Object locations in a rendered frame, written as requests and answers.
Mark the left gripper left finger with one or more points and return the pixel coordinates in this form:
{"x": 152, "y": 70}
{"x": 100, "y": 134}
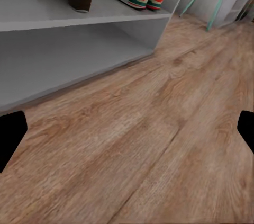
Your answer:
{"x": 12, "y": 128}

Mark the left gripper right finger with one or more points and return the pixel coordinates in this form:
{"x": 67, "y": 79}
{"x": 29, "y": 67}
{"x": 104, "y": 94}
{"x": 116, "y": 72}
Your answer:
{"x": 246, "y": 127}

